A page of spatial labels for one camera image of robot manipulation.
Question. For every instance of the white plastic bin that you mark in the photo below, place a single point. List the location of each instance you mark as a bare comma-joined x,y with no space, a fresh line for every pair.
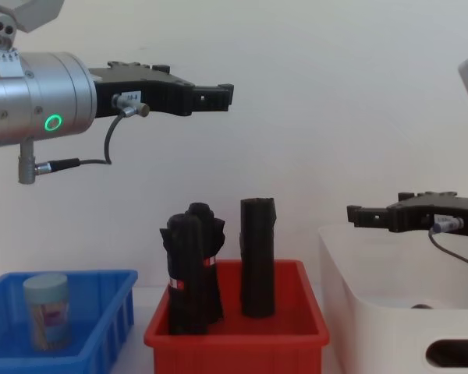
374,311

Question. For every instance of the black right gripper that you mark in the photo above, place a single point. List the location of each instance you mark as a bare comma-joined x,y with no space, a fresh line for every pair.
417,208

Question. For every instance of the blue plastic bin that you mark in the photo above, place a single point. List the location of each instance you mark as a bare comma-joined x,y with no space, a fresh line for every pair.
109,304

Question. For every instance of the small dark round object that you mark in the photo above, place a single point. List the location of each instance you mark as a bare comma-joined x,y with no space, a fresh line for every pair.
422,306

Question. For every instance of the red plastic bin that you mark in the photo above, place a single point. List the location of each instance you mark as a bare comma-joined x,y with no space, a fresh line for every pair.
234,350

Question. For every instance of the tall black roll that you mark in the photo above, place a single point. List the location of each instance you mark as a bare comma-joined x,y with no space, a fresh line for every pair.
257,257

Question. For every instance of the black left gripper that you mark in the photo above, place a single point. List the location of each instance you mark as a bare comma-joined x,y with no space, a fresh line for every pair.
160,91

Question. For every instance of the black roll with red band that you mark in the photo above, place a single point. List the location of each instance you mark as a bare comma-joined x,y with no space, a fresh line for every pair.
214,241
185,272

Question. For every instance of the clear jar with pale lid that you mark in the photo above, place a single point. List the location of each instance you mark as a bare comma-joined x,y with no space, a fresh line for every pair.
47,311

